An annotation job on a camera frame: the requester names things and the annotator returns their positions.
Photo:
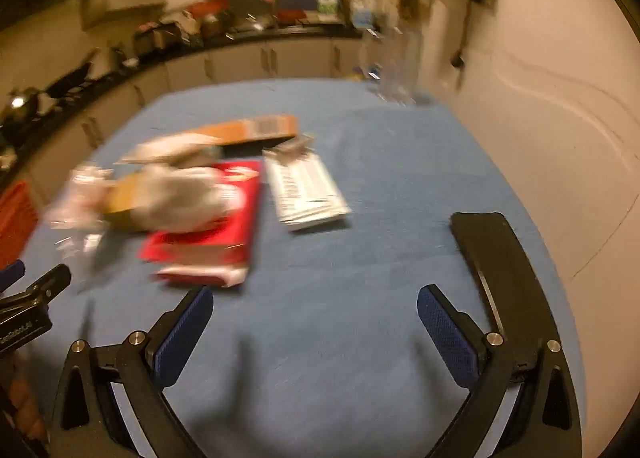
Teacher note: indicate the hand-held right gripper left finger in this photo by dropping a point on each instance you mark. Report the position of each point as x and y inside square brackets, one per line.
[182, 338]

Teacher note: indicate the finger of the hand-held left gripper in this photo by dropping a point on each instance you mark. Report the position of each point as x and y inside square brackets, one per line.
[45, 288]
[11, 273]

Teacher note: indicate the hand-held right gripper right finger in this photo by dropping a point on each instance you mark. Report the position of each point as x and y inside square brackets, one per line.
[447, 338]

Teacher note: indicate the red plastic basket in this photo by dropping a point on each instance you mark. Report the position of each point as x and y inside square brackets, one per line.
[15, 223]

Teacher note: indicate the red printed cardboard box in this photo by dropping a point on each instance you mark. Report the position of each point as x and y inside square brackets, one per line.
[225, 243]

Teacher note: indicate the white medicine box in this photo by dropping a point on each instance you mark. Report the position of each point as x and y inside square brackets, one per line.
[305, 193]

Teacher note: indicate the person's left hand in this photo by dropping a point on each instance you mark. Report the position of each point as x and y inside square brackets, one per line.
[25, 393]

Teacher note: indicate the black flat device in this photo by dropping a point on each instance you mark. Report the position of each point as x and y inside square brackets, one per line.
[492, 258]

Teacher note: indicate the clear plastic wrapper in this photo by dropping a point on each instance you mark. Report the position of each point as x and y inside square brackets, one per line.
[82, 203]

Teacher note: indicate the blue tablecloth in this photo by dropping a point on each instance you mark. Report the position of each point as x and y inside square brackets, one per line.
[350, 288]

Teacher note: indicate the tan paper packet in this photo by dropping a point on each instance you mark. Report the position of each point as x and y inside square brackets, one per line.
[122, 200]

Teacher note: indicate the steel pot with lid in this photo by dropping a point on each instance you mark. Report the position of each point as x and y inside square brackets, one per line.
[20, 105]

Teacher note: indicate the white paper wrapper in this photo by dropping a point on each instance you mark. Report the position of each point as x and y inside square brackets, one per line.
[170, 150]

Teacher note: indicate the black wok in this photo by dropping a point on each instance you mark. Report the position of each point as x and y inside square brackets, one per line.
[70, 78]

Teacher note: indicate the silver blister pack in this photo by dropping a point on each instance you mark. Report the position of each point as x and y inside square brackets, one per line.
[290, 145]

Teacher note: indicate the orange cardboard box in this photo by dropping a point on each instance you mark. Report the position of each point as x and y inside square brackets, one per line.
[250, 128]

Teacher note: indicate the white base cabinets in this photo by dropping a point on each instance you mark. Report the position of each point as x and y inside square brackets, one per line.
[240, 63]

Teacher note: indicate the tall clear glass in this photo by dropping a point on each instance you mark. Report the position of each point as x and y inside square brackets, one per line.
[395, 58]

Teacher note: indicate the red bowl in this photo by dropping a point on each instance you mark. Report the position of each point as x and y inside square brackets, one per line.
[210, 8]

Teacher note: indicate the black kitchen countertop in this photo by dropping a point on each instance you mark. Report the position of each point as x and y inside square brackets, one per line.
[300, 32]

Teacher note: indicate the blue and white carton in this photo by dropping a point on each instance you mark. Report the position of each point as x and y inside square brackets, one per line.
[361, 13]

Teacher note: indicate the green and white carton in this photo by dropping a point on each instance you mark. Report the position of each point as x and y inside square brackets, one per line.
[327, 3]

